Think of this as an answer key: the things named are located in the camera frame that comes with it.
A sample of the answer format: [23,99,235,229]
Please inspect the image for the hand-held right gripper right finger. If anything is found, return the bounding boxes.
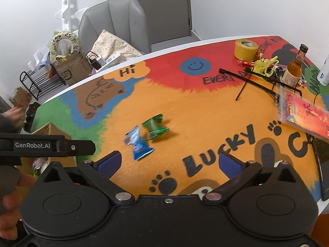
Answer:
[203,151,302,208]

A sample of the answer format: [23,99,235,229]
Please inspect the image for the red booklet in clear sleeve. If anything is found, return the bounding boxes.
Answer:
[275,85,329,143]

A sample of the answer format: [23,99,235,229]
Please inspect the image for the colourful cartoon table mat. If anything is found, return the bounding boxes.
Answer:
[31,35,329,202]

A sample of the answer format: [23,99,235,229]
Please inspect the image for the black charger plug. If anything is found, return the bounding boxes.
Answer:
[86,51,103,70]

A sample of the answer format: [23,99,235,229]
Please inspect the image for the white power strip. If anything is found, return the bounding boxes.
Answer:
[101,52,127,66]

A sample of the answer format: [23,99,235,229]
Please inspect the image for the yellow panda-print neck pillow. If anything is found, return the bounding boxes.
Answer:
[49,30,81,62]

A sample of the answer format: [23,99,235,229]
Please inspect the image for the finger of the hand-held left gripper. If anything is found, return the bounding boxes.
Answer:
[65,140,96,157]

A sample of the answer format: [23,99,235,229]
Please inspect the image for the cream polka-dot cushion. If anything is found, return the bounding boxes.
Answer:
[91,29,143,62]

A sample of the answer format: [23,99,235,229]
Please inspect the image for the person's left hand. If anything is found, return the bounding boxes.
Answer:
[0,174,37,240]

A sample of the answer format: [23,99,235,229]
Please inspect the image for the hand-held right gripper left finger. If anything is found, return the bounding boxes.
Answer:
[35,150,135,206]

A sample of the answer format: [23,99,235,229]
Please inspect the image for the black phone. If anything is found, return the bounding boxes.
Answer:
[312,137,329,202]

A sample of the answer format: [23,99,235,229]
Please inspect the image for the yellow tape roll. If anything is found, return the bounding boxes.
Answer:
[234,39,259,61]

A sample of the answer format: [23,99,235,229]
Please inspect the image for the white plastic bag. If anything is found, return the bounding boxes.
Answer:
[28,51,52,70]

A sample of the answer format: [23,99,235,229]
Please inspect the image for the grey upholstered chair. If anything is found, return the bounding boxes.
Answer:
[78,0,152,54]

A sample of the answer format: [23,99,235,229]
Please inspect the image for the dark green snack packet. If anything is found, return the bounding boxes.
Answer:
[142,114,170,141]

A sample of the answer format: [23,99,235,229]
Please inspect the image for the small amber liquor bottle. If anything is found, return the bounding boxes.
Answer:
[281,44,309,86]

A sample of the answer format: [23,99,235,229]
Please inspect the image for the small brown box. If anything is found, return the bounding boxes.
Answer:
[6,87,32,107]

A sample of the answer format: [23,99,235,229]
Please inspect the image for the white perforated stand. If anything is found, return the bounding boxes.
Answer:
[55,0,85,33]

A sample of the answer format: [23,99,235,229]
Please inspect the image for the short thin black rod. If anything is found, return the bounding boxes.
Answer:
[236,73,254,101]

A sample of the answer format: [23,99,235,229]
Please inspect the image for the black metal rack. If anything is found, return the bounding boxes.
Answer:
[20,69,66,101]

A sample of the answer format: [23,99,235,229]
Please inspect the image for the grey door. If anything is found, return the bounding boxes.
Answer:
[108,0,192,44]

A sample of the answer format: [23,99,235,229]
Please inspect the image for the another person's forearm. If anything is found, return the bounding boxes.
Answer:
[0,113,18,135]

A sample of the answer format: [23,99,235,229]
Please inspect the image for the crumpled yellow wrapper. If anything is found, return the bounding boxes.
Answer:
[250,56,279,77]

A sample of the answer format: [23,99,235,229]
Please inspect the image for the black cable ties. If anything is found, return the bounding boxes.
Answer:
[219,68,302,93]

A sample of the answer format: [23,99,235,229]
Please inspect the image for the small blue snack packet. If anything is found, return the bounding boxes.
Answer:
[123,126,155,161]

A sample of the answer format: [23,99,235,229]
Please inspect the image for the white plastic bottle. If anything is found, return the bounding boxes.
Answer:
[318,57,329,86]

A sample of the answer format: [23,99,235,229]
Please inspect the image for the printed brown cardboard box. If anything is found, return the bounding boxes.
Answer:
[53,51,92,85]

